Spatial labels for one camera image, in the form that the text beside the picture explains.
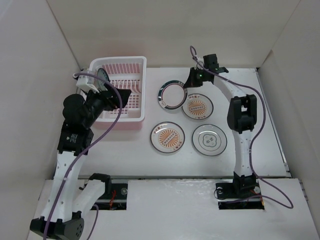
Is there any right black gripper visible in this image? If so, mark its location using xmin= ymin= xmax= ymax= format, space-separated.
xmin=183 ymin=66 xmax=208 ymax=88

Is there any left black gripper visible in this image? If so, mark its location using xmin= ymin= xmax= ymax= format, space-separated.
xmin=83 ymin=82 xmax=131 ymax=128

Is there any blue patterned small plate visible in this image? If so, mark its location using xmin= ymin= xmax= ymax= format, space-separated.
xmin=96 ymin=67 xmax=110 ymax=92

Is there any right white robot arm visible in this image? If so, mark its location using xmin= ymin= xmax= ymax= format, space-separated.
xmin=183 ymin=53 xmax=257 ymax=200

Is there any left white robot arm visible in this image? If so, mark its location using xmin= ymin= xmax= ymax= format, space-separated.
xmin=29 ymin=87 xmax=132 ymax=240

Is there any pink white dish rack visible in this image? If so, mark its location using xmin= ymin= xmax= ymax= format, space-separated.
xmin=85 ymin=56 xmax=147 ymax=130

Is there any orange sunburst plate upper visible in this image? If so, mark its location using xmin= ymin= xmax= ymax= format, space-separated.
xmin=182 ymin=93 xmax=214 ymax=121

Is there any orange sunburst plate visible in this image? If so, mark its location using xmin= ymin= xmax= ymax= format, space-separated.
xmin=182 ymin=93 xmax=214 ymax=121
xmin=149 ymin=121 xmax=186 ymax=154

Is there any orange sunburst plate lower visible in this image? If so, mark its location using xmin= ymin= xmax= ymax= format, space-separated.
xmin=149 ymin=121 xmax=186 ymax=154

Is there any white grey pattern plate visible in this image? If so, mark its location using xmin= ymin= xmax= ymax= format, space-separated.
xmin=192 ymin=124 xmax=228 ymax=157

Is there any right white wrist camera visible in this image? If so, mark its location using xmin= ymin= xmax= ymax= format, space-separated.
xmin=195 ymin=56 xmax=205 ymax=70

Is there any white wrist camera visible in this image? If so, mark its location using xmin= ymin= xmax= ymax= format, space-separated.
xmin=72 ymin=70 xmax=99 ymax=93
xmin=195 ymin=56 xmax=205 ymax=70

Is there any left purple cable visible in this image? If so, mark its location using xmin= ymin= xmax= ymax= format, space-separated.
xmin=42 ymin=71 xmax=125 ymax=240

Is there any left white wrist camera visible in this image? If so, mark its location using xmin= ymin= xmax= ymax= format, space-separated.
xmin=72 ymin=70 xmax=99 ymax=93

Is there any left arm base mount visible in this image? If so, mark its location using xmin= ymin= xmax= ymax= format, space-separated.
xmin=95 ymin=182 xmax=128 ymax=211

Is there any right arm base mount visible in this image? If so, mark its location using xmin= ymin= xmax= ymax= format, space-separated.
xmin=214 ymin=182 xmax=265 ymax=210

